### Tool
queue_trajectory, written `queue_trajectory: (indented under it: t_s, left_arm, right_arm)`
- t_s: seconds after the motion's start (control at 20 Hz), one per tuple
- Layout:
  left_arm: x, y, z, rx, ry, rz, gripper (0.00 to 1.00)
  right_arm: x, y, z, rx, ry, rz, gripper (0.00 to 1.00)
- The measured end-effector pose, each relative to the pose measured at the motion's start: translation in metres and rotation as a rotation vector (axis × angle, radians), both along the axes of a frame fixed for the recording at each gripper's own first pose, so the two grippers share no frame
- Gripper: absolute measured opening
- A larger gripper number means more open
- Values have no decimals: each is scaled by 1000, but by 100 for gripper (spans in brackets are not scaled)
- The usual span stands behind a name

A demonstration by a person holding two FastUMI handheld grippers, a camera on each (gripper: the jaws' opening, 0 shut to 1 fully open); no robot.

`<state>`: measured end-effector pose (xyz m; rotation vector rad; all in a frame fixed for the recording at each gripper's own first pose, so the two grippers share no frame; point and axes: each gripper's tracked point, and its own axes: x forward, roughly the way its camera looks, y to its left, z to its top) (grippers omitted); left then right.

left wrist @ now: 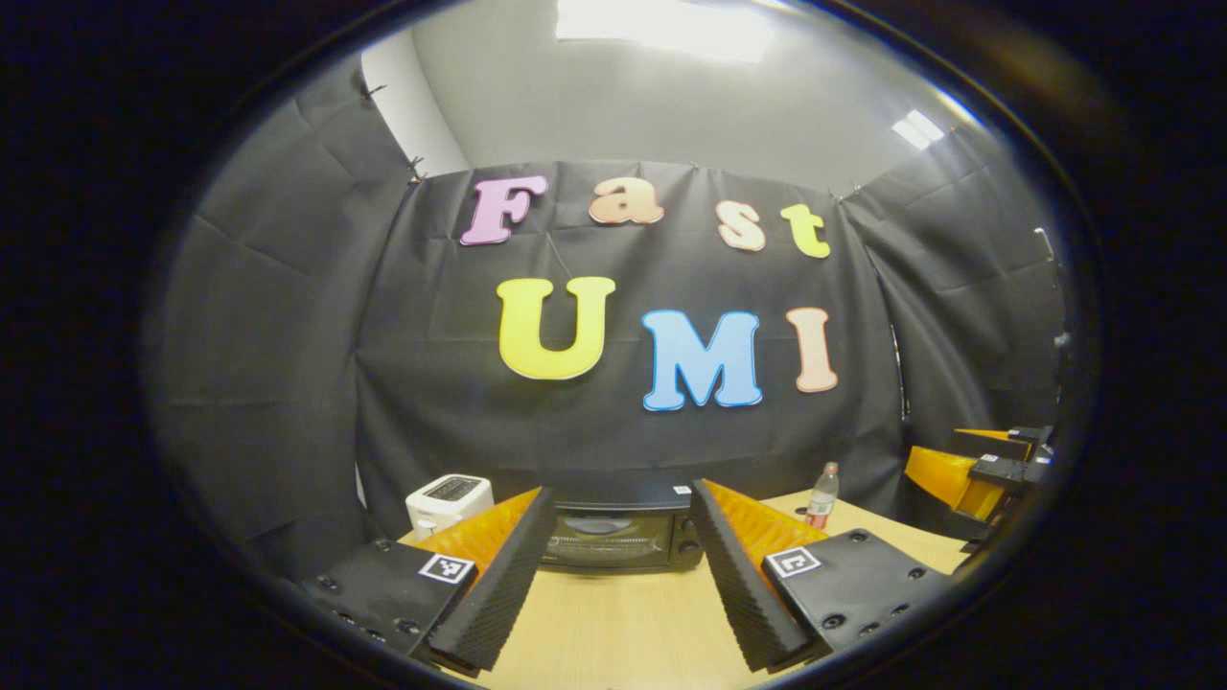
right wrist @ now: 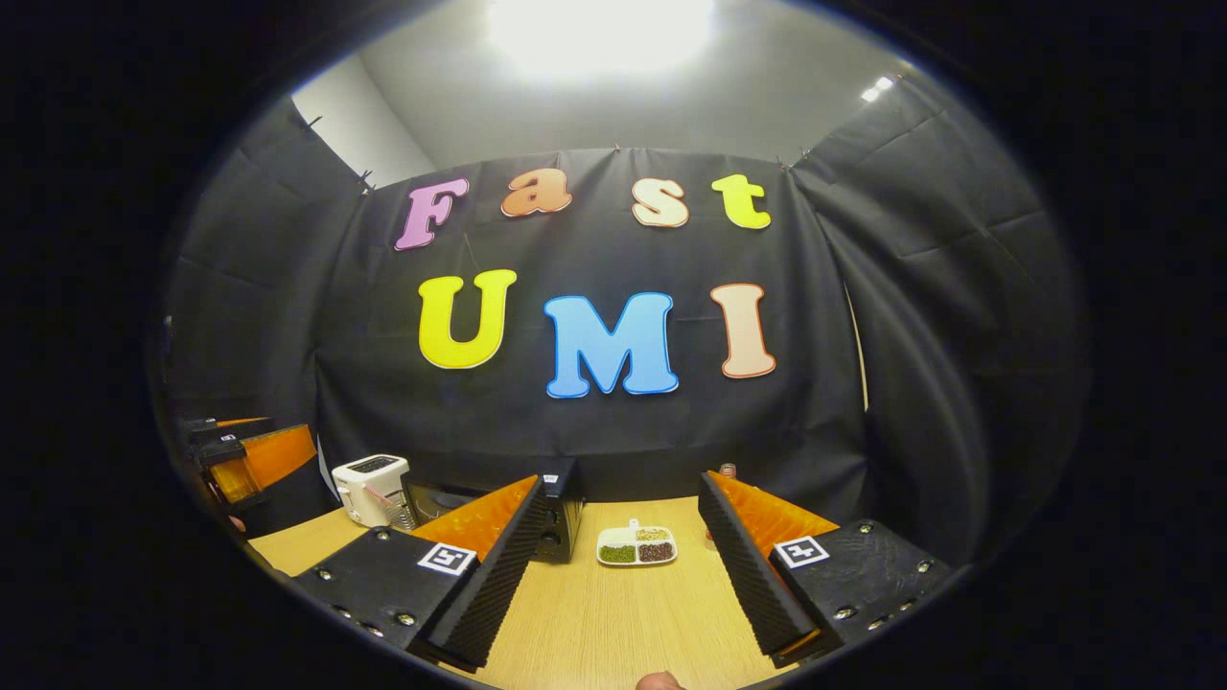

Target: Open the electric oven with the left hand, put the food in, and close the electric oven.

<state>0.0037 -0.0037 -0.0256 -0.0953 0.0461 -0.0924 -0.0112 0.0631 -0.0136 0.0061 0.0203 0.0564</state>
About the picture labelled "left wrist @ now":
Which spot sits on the white toaster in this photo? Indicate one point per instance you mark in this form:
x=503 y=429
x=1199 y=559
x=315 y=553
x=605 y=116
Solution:
x=446 y=503

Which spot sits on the metal stand pole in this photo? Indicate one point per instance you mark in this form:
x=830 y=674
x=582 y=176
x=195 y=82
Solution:
x=1059 y=345

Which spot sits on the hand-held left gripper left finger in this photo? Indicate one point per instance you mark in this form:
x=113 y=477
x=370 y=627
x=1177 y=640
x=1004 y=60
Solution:
x=508 y=585

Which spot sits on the clear plastic water bottle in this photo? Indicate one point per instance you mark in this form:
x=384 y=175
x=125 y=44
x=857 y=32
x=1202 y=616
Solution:
x=821 y=503

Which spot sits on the ceiling light panel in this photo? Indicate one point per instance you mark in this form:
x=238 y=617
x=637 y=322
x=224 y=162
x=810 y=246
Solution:
x=661 y=29
x=918 y=129

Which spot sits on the glass oven door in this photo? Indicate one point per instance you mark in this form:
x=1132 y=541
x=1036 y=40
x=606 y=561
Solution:
x=613 y=546

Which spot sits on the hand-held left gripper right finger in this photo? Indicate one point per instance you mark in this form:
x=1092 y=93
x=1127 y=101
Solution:
x=738 y=585

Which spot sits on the black electric oven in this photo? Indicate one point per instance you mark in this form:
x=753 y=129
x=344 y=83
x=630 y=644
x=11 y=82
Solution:
x=623 y=498

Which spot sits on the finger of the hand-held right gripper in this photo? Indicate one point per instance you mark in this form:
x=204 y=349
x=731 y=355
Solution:
x=1007 y=438
x=959 y=479

